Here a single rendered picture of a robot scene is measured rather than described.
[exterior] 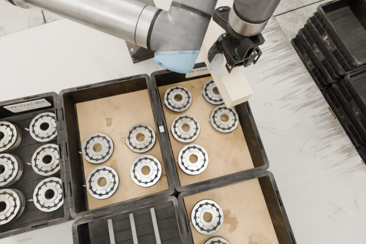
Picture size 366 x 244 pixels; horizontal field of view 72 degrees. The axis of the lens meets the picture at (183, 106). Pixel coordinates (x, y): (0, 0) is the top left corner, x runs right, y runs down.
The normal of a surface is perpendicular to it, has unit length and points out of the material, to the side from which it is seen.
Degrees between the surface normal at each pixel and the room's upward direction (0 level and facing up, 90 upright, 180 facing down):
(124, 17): 28
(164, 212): 0
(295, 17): 0
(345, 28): 0
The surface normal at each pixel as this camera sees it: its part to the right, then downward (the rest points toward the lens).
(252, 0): -0.36, 0.88
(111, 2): -0.01, -0.19
